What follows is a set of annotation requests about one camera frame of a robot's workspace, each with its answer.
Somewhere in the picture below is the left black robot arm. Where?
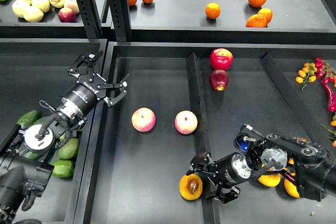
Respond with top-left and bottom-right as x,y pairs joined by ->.
1,51 -> 127,223

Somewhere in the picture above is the dark green avocado upper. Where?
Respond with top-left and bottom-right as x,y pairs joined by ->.
17,110 -> 41,130

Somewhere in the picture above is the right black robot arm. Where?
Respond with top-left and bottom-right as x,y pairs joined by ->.
186,124 -> 335,204

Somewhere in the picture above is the black shelf post right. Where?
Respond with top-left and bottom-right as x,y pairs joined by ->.
108,0 -> 132,42

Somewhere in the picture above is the bright red apple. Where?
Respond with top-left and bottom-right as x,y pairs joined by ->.
209,48 -> 234,71

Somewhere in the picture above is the yellow pear in pile bottom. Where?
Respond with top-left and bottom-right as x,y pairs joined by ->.
283,179 -> 300,198

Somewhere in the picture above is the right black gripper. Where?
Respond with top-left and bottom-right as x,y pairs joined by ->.
186,152 -> 251,204

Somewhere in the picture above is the orange at shelf edge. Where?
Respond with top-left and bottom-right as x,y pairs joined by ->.
246,14 -> 268,28

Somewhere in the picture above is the orange on shelf middle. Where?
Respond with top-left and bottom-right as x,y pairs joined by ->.
205,3 -> 221,19

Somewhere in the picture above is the pink apple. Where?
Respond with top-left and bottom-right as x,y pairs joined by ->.
131,108 -> 156,132
174,110 -> 198,135

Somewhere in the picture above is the black shelf post left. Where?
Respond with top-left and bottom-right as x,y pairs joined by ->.
77,0 -> 103,39

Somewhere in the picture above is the dark red apple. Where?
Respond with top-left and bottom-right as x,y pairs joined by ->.
209,70 -> 229,92

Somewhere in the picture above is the pink apple left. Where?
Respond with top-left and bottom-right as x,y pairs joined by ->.
131,108 -> 156,132

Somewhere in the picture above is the red cherry tomato bunch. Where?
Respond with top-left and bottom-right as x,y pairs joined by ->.
314,57 -> 335,82

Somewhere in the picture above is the black shelf post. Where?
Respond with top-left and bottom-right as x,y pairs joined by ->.
108,0 -> 132,42
77,0 -> 103,39

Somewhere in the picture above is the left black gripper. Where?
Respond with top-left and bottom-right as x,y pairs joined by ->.
61,50 -> 130,116

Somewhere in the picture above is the pink peach on shelf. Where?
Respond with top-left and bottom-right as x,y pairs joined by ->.
64,0 -> 79,15

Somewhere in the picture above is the yellow apple with stem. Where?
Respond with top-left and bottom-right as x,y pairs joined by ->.
49,0 -> 66,8

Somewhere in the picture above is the orange cherry tomato bunch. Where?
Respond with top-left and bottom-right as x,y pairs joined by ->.
295,62 -> 317,91

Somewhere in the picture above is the red chili pepper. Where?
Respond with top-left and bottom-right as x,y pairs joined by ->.
321,78 -> 335,112

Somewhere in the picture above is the pale yellow apple front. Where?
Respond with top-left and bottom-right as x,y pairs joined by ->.
23,6 -> 44,23

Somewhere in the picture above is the pink apple right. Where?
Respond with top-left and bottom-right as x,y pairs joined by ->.
174,110 -> 198,135

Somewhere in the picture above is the orange on shelf right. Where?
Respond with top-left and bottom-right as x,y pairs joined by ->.
258,8 -> 273,23

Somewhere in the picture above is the pale yellow apple middle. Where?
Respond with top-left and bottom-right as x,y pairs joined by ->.
31,0 -> 50,13

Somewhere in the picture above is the red apple on shelf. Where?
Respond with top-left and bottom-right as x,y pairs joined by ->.
58,7 -> 77,23

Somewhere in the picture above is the black tray divider centre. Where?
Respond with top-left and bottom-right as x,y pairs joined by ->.
186,52 -> 220,223

